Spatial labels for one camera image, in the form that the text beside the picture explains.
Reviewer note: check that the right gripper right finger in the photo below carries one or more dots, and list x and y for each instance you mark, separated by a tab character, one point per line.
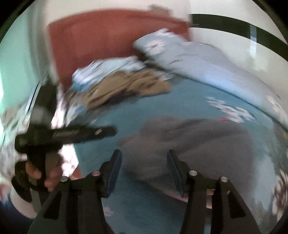
229	212

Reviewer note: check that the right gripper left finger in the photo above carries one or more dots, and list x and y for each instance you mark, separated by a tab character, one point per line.
75	206

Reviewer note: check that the grey knit sweater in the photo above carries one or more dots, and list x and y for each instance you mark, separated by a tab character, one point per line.
213	147

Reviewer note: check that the person left hand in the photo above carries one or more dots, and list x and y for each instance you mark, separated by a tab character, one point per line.
53	169

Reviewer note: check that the teal floral bedsheet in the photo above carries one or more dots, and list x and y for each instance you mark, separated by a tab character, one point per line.
137	207

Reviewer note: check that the light blue garment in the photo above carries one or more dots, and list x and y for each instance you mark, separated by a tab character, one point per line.
97	70

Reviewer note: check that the tan knit sweater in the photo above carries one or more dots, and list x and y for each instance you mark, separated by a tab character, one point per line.
121	83

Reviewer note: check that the red wooden headboard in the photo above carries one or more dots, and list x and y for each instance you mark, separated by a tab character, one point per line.
79	39

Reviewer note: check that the grey floral duvet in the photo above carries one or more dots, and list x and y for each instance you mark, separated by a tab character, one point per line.
208	64

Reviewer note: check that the white glossy wardrobe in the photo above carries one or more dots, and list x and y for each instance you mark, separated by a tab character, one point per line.
246	34

